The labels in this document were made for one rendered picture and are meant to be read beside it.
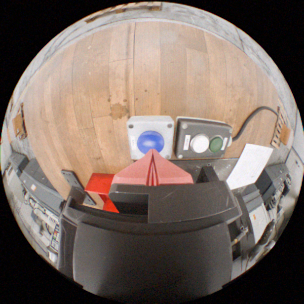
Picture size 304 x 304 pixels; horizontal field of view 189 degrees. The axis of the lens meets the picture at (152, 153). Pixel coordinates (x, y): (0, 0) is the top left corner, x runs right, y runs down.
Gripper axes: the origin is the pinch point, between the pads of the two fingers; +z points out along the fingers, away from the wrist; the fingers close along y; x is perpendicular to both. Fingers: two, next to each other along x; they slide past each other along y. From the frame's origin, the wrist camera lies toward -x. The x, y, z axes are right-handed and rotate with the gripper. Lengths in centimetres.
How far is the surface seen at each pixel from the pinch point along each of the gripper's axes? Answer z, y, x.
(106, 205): 3.1, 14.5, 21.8
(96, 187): 2.2, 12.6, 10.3
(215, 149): 3.3, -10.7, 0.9
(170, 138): 4.0, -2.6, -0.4
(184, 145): 4.0, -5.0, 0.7
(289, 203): -198, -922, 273
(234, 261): -27, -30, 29
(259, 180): 74, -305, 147
